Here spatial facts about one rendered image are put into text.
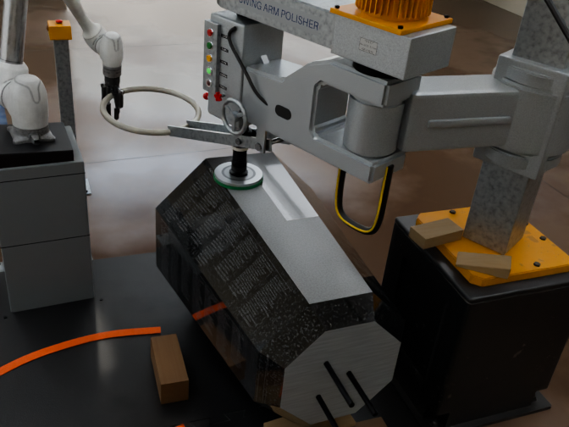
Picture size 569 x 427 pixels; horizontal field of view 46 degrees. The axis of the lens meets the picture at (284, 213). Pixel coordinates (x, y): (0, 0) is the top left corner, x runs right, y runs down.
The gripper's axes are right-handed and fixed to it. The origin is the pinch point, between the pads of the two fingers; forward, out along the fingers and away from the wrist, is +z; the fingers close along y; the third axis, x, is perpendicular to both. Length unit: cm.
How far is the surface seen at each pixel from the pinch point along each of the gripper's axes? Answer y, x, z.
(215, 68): 75, -27, -57
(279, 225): 120, -40, -9
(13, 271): 3, -73, 56
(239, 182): 91, -24, -9
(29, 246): 7, -66, 43
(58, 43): -66, 31, -8
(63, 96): -64, 31, 24
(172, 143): -51, 126, 92
